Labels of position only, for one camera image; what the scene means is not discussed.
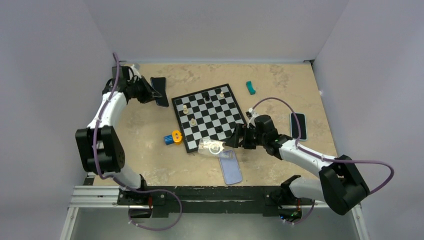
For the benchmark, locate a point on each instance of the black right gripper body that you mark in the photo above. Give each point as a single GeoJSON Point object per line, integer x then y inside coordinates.
{"type": "Point", "coordinates": [252, 138]}

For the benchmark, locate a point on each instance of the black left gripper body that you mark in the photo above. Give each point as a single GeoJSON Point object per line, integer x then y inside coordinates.
{"type": "Point", "coordinates": [139, 91]}

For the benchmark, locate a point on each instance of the black phone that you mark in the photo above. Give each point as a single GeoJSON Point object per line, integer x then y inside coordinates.
{"type": "Point", "coordinates": [159, 84]}

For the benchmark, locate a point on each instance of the clear magsafe phone case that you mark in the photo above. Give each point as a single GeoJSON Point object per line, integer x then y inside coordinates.
{"type": "Point", "coordinates": [210, 147]}

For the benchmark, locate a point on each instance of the lilac phone case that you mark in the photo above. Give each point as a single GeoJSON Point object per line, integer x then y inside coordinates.
{"type": "Point", "coordinates": [230, 167]}

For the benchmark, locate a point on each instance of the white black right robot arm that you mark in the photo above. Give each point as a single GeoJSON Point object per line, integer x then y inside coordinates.
{"type": "Point", "coordinates": [339, 183]}

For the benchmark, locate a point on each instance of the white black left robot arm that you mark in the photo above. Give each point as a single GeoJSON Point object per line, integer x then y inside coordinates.
{"type": "Point", "coordinates": [99, 147]}

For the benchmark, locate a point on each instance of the black chess pawn lower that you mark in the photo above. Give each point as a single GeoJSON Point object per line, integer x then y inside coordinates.
{"type": "Point", "coordinates": [219, 129]}

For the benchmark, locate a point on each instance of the black chess pawn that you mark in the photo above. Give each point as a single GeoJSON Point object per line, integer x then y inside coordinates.
{"type": "Point", "coordinates": [207, 97]}
{"type": "Point", "coordinates": [219, 129]}

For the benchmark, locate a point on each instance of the black white chessboard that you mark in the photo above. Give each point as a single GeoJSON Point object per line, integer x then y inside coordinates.
{"type": "Point", "coordinates": [224, 112]}

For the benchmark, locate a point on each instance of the cream chess pawn left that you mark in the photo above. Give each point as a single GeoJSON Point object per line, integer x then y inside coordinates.
{"type": "Point", "coordinates": [185, 109]}

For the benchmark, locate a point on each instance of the black chess pawn top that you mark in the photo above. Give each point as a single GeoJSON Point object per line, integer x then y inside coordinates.
{"type": "Point", "coordinates": [207, 97]}

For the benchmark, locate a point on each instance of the blue orange toy piece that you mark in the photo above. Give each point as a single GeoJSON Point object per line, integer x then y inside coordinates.
{"type": "Point", "coordinates": [175, 137]}

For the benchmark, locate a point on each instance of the teal curved block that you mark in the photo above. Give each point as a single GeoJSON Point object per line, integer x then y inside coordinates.
{"type": "Point", "coordinates": [250, 88]}

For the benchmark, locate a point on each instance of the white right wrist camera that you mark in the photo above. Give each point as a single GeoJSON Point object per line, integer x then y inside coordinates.
{"type": "Point", "coordinates": [252, 115]}

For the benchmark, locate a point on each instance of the black metal base frame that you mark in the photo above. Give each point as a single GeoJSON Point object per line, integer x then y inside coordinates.
{"type": "Point", "coordinates": [268, 201]}

